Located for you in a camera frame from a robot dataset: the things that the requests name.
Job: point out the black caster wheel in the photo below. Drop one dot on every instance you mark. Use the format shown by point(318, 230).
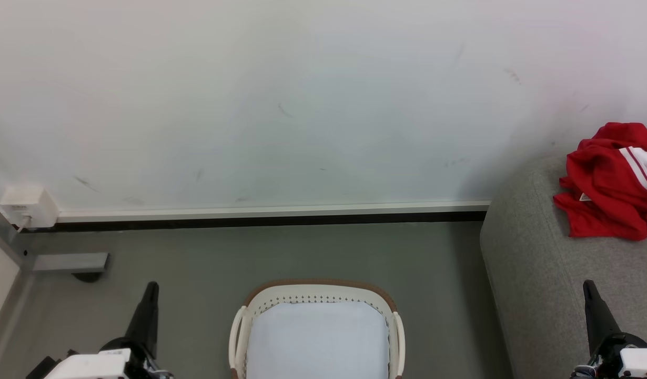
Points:
point(88, 276)

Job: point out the white panel with grey frame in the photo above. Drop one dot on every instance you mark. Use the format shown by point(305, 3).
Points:
point(0, 273)

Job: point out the grey metal foot bar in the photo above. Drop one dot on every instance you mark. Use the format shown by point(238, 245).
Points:
point(71, 261)

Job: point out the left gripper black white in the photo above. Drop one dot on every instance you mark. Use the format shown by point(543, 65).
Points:
point(100, 366)

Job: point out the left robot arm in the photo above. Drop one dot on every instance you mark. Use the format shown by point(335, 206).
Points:
point(39, 369)

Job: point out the white wall socket box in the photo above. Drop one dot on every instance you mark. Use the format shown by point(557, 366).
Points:
point(29, 202)

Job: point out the white woven plastic laundry basket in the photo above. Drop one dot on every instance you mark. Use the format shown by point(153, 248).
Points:
point(318, 342)

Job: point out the grey fabric sofa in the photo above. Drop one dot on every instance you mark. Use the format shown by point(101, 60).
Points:
point(539, 273)

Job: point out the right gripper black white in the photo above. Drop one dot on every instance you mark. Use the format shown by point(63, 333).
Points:
point(634, 363)

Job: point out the red garment with white stripes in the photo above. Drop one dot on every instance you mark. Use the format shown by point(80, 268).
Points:
point(602, 179)

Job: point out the white and black baseboard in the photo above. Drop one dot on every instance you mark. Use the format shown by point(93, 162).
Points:
point(271, 213)

